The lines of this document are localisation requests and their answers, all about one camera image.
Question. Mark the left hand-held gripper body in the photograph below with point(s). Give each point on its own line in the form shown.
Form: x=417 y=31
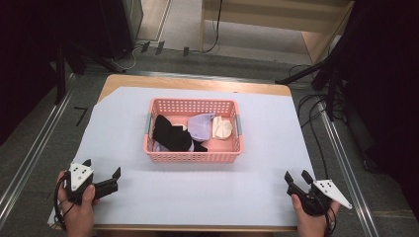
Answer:
x=80 y=176

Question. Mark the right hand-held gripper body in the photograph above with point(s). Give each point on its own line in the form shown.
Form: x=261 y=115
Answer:
x=329 y=192

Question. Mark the black cloth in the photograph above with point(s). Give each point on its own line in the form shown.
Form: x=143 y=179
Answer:
x=171 y=135

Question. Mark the pink plastic basket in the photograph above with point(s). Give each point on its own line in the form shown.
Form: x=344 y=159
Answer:
x=194 y=157

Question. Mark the cream cloth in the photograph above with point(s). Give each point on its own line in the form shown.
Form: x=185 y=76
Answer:
x=221 y=129

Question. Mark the lavender cloth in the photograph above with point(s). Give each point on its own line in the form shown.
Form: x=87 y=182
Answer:
x=199 y=129

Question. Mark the person's right hand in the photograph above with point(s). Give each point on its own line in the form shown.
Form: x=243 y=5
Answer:
x=313 y=223

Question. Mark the person's left hand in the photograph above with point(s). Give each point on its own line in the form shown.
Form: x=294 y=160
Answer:
x=79 y=214

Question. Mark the black tape corner mark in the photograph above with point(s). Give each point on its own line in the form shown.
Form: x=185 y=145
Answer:
x=80 y=114

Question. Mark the white table cover sheet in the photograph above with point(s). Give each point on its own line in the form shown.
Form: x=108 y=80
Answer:
x=184 y=191

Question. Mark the black metal stand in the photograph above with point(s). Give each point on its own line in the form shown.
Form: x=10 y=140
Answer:
x=60 y=72

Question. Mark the black tripod stand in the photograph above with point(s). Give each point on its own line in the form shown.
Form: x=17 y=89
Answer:
x=329 y=65

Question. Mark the black tape strip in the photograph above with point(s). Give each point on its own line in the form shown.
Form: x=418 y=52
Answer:
x=145 y=47
x=159 y=47
x=186 y=51

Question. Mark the dark cabinet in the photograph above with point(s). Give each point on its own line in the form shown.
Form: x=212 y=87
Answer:
x=120 y=26

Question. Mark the light wooden shelf unit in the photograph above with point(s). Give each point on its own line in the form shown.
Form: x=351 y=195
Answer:
x=290 y=13

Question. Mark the metal floor rail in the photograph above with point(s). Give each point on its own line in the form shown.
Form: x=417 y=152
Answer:
x=29 y=161
x=184 y=76
x=349 y=177

